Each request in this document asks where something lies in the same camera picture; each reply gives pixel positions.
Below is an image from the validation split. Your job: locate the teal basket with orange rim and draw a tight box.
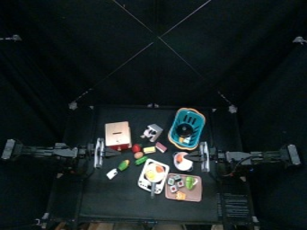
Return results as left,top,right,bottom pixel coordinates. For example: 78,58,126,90
167,107,207,151

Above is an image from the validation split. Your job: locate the white text label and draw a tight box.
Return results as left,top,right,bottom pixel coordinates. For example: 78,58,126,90
222,192,253,222

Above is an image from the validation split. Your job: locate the pink toy block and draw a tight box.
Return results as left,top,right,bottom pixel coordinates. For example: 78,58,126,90
155,141,170,154

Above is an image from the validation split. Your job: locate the white toy pot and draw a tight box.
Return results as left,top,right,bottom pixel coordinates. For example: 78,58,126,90
171,151,195,173

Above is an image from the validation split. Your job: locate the toy fried egg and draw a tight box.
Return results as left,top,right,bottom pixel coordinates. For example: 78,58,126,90
146,164,166,182

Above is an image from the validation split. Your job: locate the thin diagonal frame cord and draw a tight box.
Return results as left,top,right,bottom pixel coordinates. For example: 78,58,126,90
113,0,235,107
74,0,213,102

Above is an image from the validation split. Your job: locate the green and yellow toy corn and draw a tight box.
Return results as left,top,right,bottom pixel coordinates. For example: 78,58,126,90
117,159,133,172

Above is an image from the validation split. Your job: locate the green toy cup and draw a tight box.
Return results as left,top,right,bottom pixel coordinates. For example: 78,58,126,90
183,175,199,191

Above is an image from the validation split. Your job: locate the wooden box with red side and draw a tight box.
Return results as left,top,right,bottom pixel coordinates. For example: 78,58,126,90
104,120,134,152

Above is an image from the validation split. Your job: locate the green toy pepper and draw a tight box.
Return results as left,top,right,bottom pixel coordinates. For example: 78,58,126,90
135,155,150,166

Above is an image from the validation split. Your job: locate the small white toy piece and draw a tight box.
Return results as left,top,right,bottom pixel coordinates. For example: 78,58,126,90
106,168,121,181

